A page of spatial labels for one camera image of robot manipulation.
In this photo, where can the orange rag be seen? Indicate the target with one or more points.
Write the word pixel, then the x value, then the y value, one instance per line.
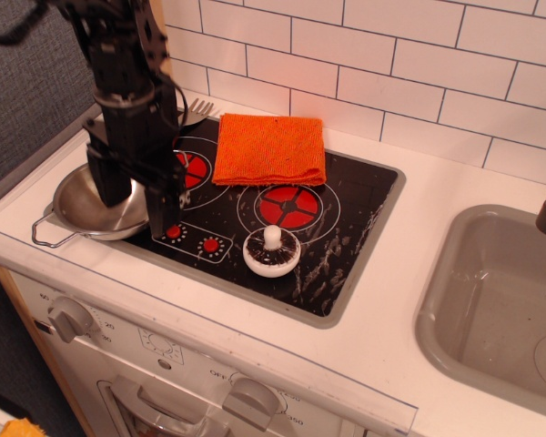
pixel 269 150

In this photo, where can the grey oven knob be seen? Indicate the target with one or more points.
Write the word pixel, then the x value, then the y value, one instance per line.
pixel 252 402

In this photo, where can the black toy stove top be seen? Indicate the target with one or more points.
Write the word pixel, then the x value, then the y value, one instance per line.
pixel 337 225

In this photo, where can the fork with blue handle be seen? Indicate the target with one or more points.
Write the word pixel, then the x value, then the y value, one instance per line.
pixel 197 112

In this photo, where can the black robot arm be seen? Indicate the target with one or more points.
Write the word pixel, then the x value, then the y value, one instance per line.
pixel 122 44

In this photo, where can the white toy oven front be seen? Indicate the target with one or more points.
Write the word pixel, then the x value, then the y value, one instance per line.
pixel 115 347

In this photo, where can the grey sink basin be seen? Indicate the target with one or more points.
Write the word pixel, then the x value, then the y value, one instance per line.
pixel 483 318

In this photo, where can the grey timer knob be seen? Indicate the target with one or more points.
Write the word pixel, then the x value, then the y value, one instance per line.
pixel 69 318

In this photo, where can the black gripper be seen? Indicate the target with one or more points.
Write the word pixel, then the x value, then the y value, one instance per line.
pixel 134 141

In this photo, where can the grey oven door handle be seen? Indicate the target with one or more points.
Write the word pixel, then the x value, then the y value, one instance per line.
pixel 155 409

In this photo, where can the orange and black cloth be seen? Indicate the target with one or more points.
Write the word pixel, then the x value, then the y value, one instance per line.
pixel 21 428

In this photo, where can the silver pan with wire handles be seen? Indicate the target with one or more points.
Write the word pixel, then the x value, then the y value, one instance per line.
pixel 78 206

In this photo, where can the white toy mushroom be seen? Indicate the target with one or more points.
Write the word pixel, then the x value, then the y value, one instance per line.
pixel 271 252

